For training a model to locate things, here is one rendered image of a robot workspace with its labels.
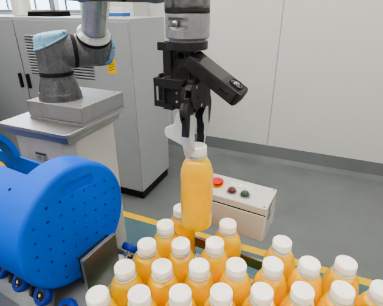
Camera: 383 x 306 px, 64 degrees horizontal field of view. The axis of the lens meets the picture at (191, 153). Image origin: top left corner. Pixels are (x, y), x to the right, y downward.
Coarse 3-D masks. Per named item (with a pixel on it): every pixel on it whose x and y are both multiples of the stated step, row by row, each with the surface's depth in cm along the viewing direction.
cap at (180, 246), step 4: (180, 236) 65; (172, 240) 64; (176, 240) 64; (180, 240) 64; (184, 240) 64; (188, 240) 63; (172, 244) 62; (176, 244) 63; (180, 244) 63; (184, 244) 63; (188, 244) 62; (172, 248) 63; (176, 248) 61; (180, 248) 61; (184, 248) 61; (188, 248) 62; (176, 252) 62; (180, 252) 62; (184, 252) 62
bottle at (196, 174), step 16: (192, 160) 60; (208, 160) 61; (192, 176) 60; (208, 176) 61; (192, 192) 61; (208, 192) 62; (192, 208) 63; (208, 208) 64; (192, 224) 65; (208, 224) 66
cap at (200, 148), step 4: (196, 144) 61; (200, 144) 61; (204, 144) 61; (196, 148) 59; (200, 148) 59; (204, 148) 59; (196, 152) 59; (200, 152) 59; (204, 152) 60; (192, 156) 60; (196, 156) 59; (200, 156) 59
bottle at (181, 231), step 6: (174, 216) 74; (174, 222) 74; (180, 222) 73; (174, 228) 74; (180, 228) 73; (180, 234) 73; (186, 234) 74; (192, 234) 75; (192, 240) 76; (192, 246) 76
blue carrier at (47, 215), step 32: (0, 160) 101; (32, 160) 93; (64, 160) 65; (0, 192) 60; (32, 192) 57; (64, 192) 62; (96, 192) 70; (0, 224) 57; (32, 224) 57; (64, 224) 64; (96, 224) 72; (0, 256) 59; (32, 256) 58; (64, 256) 66
